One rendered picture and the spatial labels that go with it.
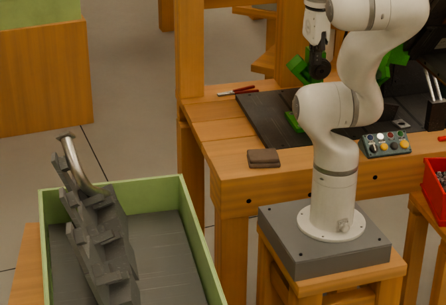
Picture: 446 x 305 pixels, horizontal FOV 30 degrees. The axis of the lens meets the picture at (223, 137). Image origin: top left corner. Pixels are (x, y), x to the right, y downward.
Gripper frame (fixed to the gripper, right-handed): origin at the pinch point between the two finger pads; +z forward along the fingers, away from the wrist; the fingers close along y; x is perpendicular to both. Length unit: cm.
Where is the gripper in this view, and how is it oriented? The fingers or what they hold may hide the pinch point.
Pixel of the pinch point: (315, 57)
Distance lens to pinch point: 236.8
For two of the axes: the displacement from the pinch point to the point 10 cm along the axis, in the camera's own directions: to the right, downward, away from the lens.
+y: 2.5, 4.7, -8.4
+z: -0.1, 8.7, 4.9
